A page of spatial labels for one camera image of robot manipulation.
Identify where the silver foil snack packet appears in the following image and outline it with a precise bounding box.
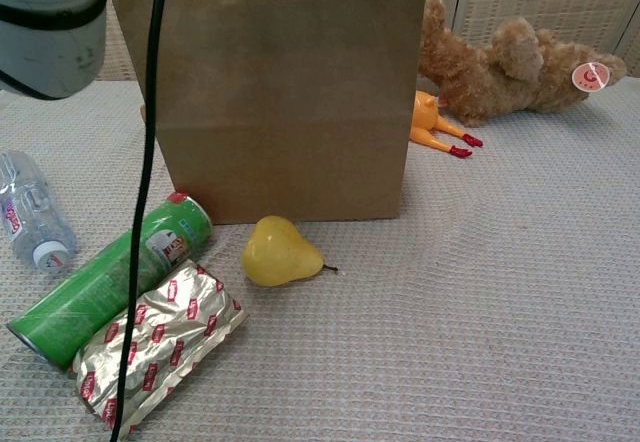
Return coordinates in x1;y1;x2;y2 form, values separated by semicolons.
69;259;250;436

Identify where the green Pringles can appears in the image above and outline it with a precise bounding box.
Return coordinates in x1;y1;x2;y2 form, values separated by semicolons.
6;191;214;369

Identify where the clear plastic water bottle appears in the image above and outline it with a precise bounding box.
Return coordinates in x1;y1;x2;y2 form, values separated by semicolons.
0;150;79;276

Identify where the yellow pear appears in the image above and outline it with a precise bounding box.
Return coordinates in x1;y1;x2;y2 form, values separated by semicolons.
241;215;340;288

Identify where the brown paper bag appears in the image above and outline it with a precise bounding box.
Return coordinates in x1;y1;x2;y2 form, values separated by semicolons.
110;0;429;226

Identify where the orange rubber chicken toy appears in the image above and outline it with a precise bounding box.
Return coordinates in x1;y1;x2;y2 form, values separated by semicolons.
408;89;485;159

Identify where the white woven tablecloth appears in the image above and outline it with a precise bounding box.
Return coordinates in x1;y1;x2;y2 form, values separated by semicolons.
0;74;640;442

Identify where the brown teddy bear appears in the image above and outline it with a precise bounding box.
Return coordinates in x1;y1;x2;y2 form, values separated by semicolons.
417;0;629;128

